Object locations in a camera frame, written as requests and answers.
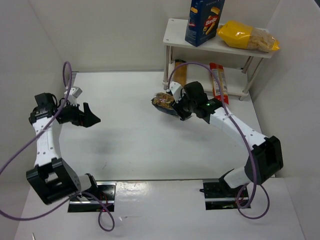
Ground red spaghetti pack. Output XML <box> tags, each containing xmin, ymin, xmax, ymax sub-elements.
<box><xmin>209</xmin><ymin>62</ymin><xmax>229</xmax><ymax>104</ymax></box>

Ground tricolor fusilli pasta bag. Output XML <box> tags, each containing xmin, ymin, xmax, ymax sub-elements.
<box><xmin>151</xmin><ymin>92</ymin><xmax>178</xmax><ymax>116</ymax></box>

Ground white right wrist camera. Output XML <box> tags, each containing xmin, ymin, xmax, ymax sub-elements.
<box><xmin>169</xmin><ymin>81</ymin><xmax>185</xmax><ymax>103</ymax></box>

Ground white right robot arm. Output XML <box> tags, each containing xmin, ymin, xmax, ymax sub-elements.
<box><xmin>169</xmin><ymin>81</ymin><xmax>284</xmax><ymax>190</ymax></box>

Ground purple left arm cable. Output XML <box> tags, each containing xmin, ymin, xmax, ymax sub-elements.
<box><xmin>0</xmin><ymin>61</ymin><xmax>116</xmax><ymax>231</ymax></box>

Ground yellow pasta bag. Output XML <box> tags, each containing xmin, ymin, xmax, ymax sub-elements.
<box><xmin>217</xmin><ymin>20</ymin><xmax>281</xmax><ymax>53</ymax></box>

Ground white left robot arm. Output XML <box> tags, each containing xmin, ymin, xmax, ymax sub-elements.
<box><xmin>26</xmin><ymin>87</ymin><xmax>101</xmax><ymax>205</ymax></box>

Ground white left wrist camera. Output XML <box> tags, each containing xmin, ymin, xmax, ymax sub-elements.
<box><xmin>64</xmin><ymin>86</ymin><xmax>83</xmax><ymax>105</ymax></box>

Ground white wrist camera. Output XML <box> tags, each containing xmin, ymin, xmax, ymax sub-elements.
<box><xmin>64</xmin><ymin>86</ymin><xmax>83</xmax><ymax>105</ymax></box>
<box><xmin>169</xmin><ymin>81</ymin><xmax>185</xmax><ymax>103</ymax></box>

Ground white two-tier shelf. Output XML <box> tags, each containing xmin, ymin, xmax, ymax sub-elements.
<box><xmin>162</xmin><ymin>18</ymin><xmax>273</xmax><ymax>101</ymax></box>

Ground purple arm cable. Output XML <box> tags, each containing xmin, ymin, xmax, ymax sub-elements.
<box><xmin>167</xmin><ymin>62</ymin><xmax>271</xmax><ymax>220</ymax></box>
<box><xmin>0</xmin><ymin>61</ymin><xmax>116</xmax><ymax>231</ymax></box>

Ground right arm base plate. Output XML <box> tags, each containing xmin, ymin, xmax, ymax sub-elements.
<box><xmin>199</xmin><ymin>179</ymin><xmax>242</xmax><ymax>210</ymax></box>

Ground blue Barilla pasta box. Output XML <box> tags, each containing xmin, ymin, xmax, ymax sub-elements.
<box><xmin>185</xmin><ymin>0</ymin><xmax>225</xmax><ymax>47</ymax></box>

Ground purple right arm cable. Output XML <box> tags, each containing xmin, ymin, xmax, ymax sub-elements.
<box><xmin>167</xmin><ymin>62</ymin><xmax>271</xmax><ymax>220</ymax></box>

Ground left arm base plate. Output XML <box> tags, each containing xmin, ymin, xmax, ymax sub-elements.
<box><xmin>67</xmin><ymin>181</ymin><xmax>117</xmax><ymax>213</ymax></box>

